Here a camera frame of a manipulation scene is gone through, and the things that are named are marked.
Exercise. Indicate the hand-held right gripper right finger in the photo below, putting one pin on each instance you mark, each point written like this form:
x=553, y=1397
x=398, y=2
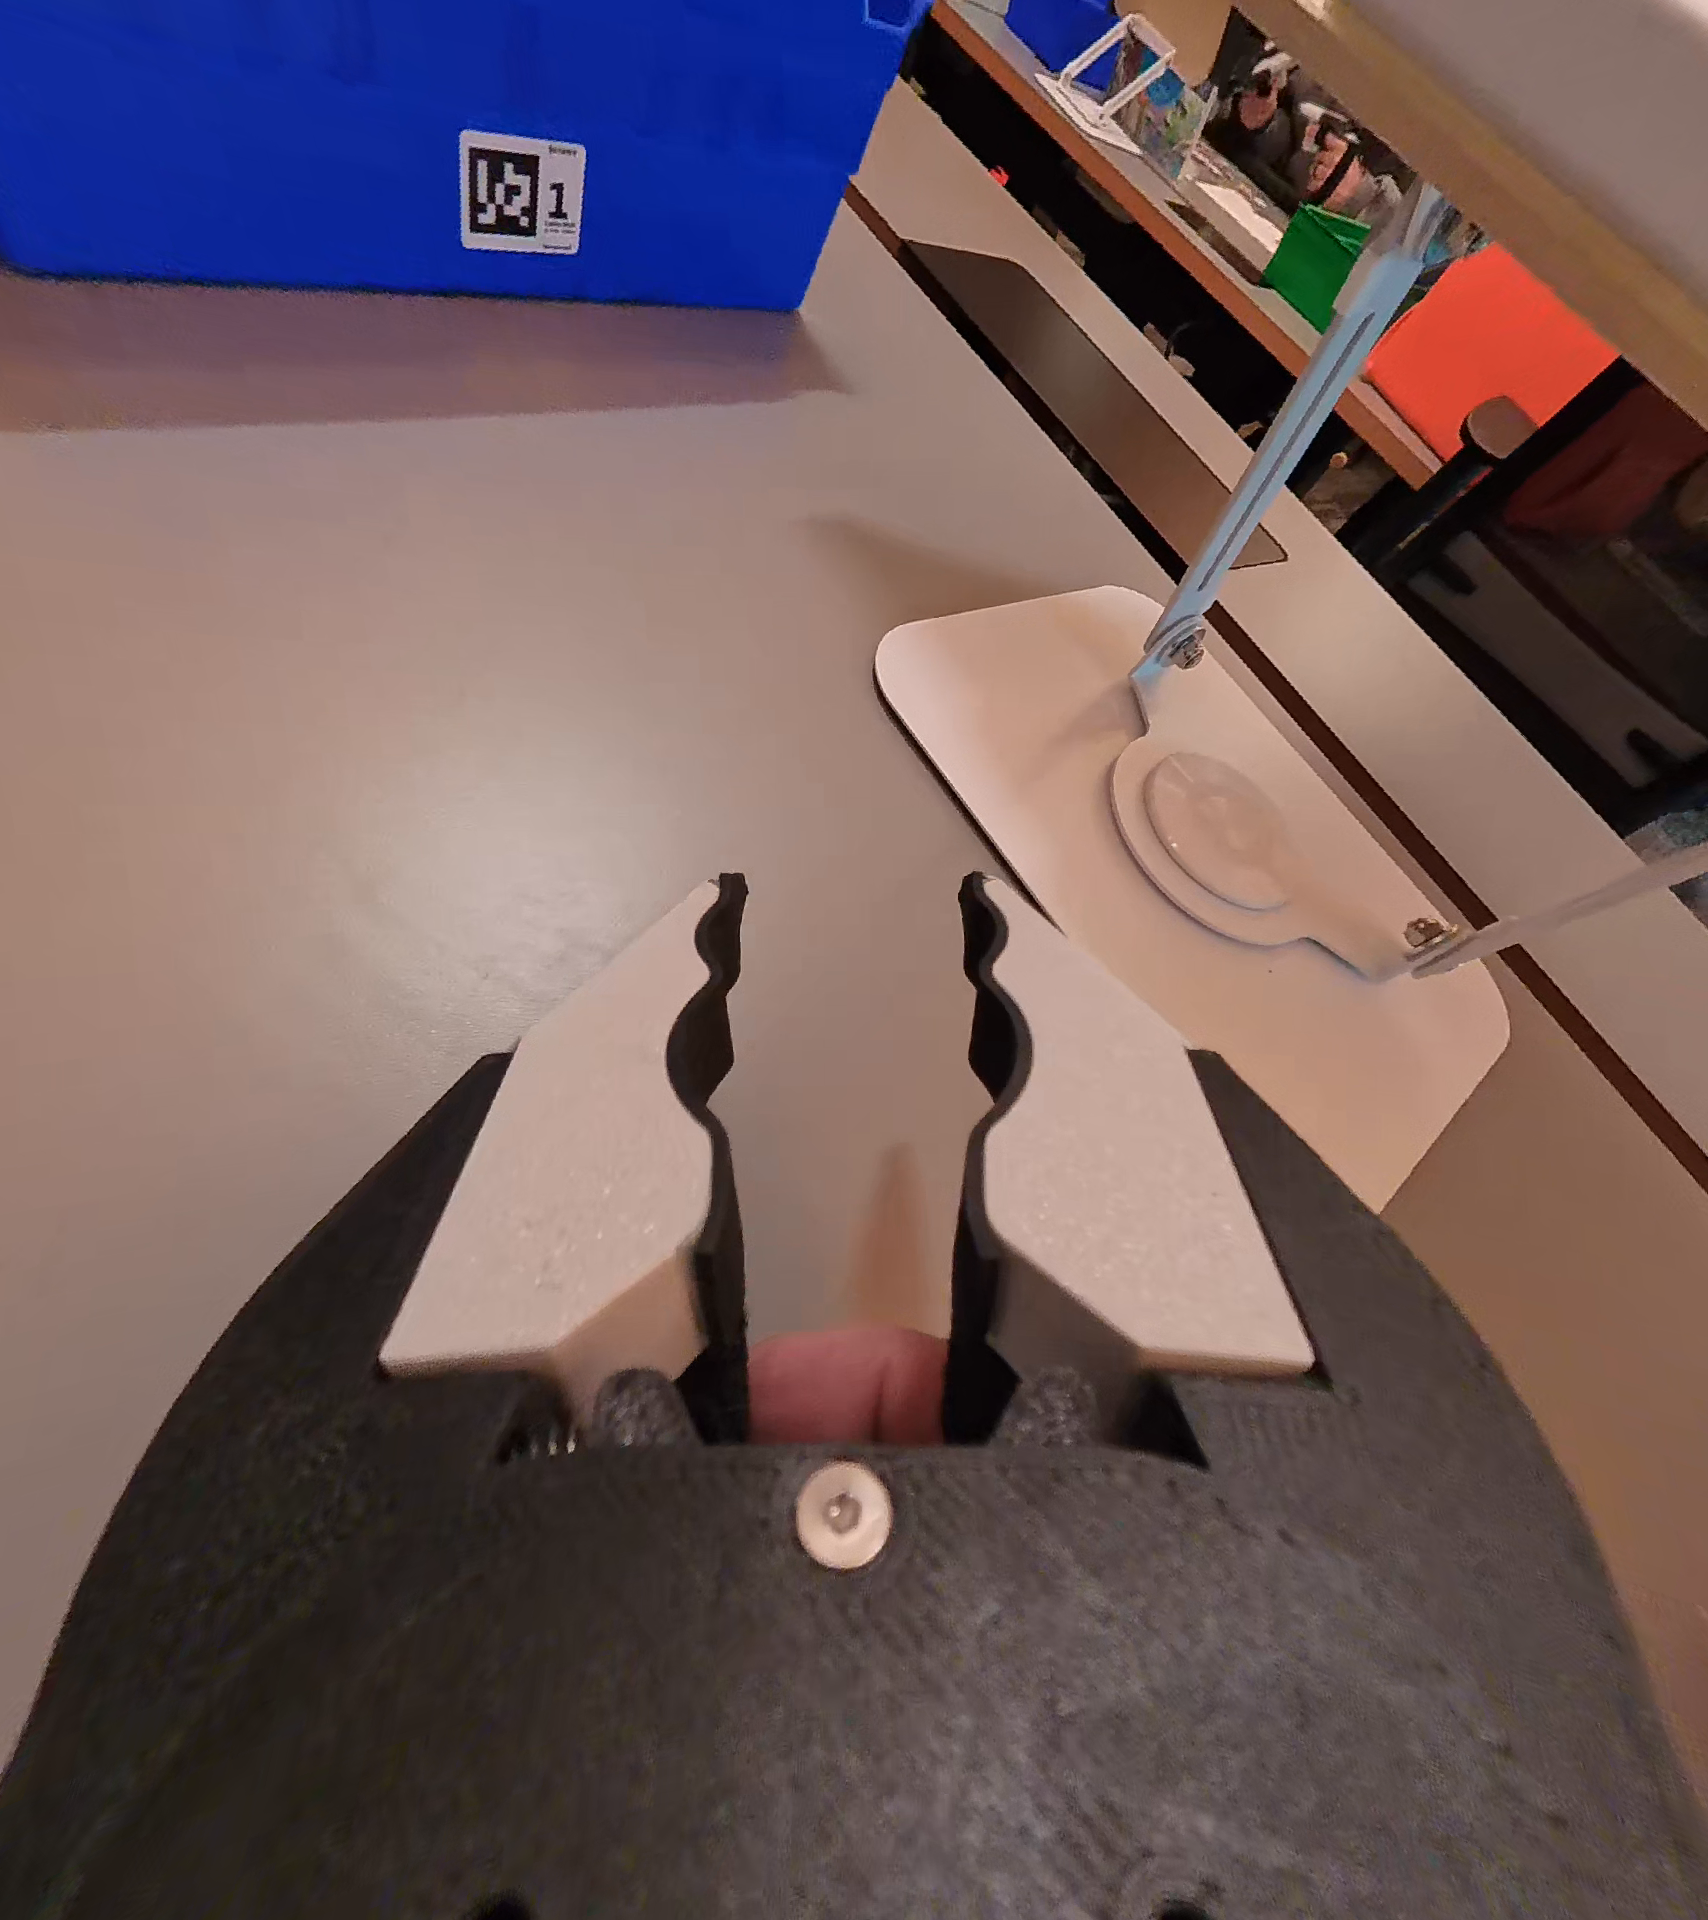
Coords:
x=1125, y=1201

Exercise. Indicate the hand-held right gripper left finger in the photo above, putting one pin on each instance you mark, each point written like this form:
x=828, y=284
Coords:
x=568, y=1201

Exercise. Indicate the blue plastic bin white tag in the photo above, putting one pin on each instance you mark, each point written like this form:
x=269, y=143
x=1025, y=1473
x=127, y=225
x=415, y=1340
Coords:
x=194, y=150

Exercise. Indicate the white document stand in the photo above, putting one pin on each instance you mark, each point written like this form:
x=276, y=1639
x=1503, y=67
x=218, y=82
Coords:
x=1035, y=704

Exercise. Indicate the green storage bin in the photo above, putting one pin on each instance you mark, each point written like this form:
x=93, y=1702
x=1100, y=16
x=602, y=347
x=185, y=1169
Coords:
x=1313, y=270

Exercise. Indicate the wooden background desk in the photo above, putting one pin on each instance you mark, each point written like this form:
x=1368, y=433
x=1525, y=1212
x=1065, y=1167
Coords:
x=1138, y=194

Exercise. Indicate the clear display stand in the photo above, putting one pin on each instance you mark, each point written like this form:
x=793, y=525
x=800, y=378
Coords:
x=1146, y=91

